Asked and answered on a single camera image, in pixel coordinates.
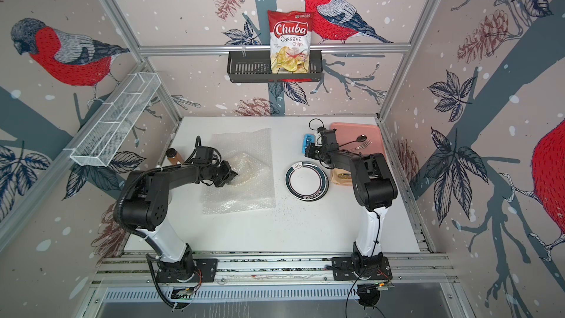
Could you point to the black spoon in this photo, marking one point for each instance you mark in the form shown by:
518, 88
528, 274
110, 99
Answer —
361, 139

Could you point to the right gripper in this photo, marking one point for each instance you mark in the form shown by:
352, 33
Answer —
308, 153

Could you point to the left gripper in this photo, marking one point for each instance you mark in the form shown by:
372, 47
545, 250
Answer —
229, 174

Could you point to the white mesh wall basket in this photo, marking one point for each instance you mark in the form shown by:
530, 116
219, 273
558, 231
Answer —
104, 139

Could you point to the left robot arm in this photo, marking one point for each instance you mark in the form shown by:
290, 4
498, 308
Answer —
142, 209

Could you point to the pink tray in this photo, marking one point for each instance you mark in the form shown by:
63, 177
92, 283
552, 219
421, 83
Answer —
346, 132

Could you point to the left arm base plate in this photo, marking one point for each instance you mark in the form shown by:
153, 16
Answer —
203, 271

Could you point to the Chuba cassava chips bag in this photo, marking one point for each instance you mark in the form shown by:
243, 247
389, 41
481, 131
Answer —
290, 40

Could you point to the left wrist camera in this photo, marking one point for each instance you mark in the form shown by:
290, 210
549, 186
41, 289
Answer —
202, 155

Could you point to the cream dinner plate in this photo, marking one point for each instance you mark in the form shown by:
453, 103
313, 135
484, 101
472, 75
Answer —
248, 168

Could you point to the dark rimmed plate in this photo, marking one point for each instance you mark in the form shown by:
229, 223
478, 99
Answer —
306, 181

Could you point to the metal fork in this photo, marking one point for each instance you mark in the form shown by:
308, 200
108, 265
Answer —
363, 145

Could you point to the black wire shelf basket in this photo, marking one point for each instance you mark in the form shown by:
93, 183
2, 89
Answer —
254, 67

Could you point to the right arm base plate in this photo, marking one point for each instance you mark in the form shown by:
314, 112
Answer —
346, 269

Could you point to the blue tape dispenser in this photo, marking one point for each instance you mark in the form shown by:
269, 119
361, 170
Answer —
307, 140

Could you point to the bubble wrap sheet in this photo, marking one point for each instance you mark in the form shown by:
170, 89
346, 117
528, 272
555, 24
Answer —
256, 195

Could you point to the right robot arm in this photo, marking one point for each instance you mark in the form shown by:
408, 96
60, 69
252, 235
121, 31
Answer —
374, 189

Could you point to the orange spice jar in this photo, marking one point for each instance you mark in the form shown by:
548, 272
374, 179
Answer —
174, 157

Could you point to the wooden cutting board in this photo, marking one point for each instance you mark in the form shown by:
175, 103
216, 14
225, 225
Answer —
341, 177

